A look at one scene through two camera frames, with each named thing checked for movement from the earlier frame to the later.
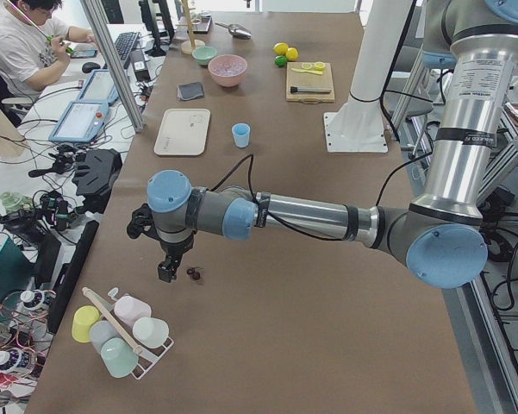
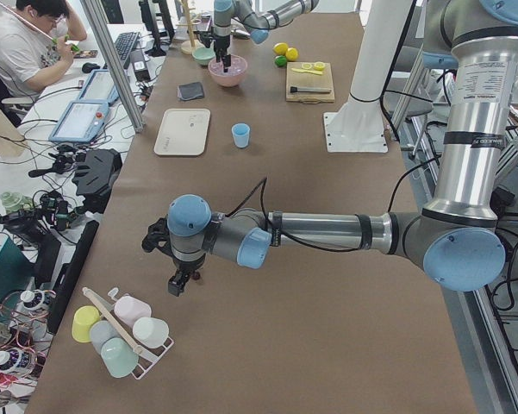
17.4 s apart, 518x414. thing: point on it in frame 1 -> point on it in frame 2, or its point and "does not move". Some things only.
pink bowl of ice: (227, 70) does not move
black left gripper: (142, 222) -> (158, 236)
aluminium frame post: (106, 40) does not move
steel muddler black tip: (305, 90) does not move
